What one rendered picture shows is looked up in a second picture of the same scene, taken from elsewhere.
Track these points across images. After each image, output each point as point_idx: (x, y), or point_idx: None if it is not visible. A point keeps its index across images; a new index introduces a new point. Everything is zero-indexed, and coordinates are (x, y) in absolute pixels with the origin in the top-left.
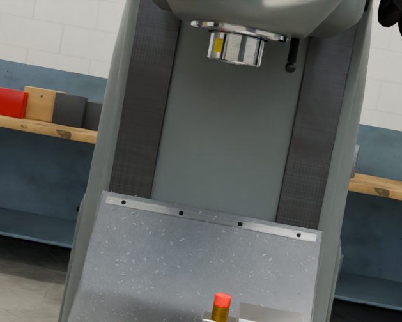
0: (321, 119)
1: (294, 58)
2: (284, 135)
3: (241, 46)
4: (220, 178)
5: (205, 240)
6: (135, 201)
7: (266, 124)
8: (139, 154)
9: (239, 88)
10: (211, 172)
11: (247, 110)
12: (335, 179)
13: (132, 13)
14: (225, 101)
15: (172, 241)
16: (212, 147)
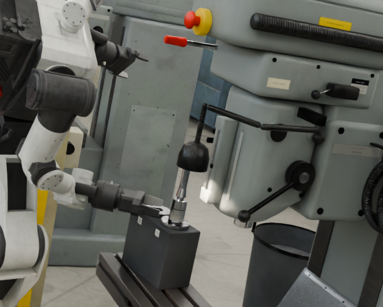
0: (380, 261)
1: (252, 228)
2: (367, 264)
3: (237, 220)
4: (343, 276)
5: (327, 304)
6: (313, 276)
7: (362, 256)
8: (318, 255)
9: (355, 235)
10: (341, 273)
11: (357, 247)
12: None
13: None
14: (350, 239)
15: (316, 299)
16: (343, 261)
